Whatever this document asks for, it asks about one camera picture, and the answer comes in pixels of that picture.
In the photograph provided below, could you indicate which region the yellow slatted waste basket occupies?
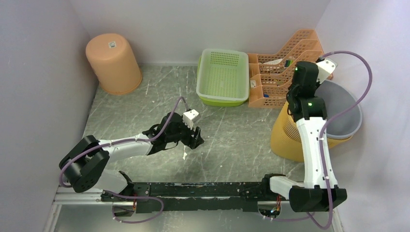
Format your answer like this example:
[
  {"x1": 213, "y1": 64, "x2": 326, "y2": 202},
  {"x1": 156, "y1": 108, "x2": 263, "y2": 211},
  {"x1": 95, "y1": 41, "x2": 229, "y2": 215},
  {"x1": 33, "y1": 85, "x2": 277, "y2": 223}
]
[{"x1": 270, "y1": 102, "x2": 363, "y2": 162}]

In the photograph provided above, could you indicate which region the black base bar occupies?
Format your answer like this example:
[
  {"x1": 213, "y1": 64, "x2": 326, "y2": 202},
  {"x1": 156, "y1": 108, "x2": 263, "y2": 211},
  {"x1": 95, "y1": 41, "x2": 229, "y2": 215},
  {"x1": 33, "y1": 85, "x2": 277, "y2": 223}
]
[{"x1": 101, "y1": 180, "x2": 284, "y2": 213}]

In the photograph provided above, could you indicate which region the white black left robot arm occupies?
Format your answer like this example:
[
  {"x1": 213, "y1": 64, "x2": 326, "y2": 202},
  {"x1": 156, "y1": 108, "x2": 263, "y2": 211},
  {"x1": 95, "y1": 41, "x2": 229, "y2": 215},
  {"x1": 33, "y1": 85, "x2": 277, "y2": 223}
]
[{"x1": 59, "y1": 109, "x2": 204, "y2": 201}]

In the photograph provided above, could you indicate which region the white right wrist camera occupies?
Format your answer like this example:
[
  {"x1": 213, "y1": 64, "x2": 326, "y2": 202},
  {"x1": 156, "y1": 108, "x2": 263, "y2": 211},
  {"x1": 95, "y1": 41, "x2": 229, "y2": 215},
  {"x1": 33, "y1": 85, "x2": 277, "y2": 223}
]
[{"x1": 316, "y1": 58, "x2": 338, "y2": 84}]

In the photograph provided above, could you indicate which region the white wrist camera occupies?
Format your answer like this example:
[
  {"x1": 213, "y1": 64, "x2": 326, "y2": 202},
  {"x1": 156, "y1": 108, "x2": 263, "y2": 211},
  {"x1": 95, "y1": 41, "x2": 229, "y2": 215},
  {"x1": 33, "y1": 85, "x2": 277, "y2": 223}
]
[
  {"x1": 316, "y1": 58, "x2": 338, "y2": 84},
  {"x1": 182, "y1": 109, "x2": 201, "y2": 130}
]

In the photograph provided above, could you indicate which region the green tray under basket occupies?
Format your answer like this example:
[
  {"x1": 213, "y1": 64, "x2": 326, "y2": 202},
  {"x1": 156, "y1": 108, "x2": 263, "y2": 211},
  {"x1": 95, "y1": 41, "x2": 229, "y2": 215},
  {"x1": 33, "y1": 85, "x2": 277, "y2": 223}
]
[{"x1": 196, "y1": 58, "x2": 249, "y2": 108}]

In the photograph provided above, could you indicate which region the large orange plastic bucket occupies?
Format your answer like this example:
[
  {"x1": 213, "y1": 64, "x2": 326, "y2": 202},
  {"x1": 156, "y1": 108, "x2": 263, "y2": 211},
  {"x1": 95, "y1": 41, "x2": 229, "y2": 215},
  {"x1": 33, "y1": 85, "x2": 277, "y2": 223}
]
[{"x1": 85, "y1": 33, "x2": 143, "y2": 95}]

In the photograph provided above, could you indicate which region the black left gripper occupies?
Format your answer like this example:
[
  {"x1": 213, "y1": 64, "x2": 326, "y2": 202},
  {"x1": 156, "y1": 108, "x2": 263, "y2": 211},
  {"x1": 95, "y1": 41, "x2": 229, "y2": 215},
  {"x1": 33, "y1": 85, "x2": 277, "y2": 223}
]
[{"x1": 166, "y1": 117, "x2": 205, "y2": 149}]

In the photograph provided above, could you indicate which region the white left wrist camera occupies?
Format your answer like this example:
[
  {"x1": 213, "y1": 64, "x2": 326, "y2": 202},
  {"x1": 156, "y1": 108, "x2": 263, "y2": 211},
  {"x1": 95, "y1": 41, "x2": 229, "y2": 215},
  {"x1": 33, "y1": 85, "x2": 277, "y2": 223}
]
[{"x1": 182, "y1": 109, "x2": 201, "y2": 130}]

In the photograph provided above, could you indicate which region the peach plastic file organizer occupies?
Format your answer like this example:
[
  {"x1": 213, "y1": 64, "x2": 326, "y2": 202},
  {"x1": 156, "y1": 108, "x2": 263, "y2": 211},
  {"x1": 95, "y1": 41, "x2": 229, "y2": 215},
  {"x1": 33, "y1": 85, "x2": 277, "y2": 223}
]
[{"x1": 248, "y1": 29, "x2": 323, "y2": 108}]

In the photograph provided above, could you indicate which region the grey plastic bin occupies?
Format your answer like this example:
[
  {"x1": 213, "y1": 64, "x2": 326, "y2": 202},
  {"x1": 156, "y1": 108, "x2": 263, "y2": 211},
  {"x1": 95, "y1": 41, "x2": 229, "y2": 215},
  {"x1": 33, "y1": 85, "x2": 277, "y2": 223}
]
[{"x1": 315, "y1": 80, "x2": 363, "y2": 140}]

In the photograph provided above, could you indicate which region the white perforated basket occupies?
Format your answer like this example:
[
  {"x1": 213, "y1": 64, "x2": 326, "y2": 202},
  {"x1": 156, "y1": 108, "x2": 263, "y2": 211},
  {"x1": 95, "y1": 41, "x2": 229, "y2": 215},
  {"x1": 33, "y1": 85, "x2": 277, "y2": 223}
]
[{"x1": 196, "y1": 48, "x2": 250, "y2": 102}]

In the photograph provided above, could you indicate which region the aluminium rail frame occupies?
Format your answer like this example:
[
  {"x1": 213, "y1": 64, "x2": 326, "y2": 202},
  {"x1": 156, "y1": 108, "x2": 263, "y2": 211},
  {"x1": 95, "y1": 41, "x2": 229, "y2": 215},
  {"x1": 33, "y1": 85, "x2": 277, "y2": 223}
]
[{"x1": 54, "y1": 187, "x2": 341, "y2": 223}]

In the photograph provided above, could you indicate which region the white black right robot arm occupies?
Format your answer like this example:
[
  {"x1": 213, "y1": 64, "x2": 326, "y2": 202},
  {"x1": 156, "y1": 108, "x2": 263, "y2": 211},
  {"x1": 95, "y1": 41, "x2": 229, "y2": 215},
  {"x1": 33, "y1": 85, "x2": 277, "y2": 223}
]
[{"x1": 261, "y1": 59, "x2": 347, "y2": 212}]

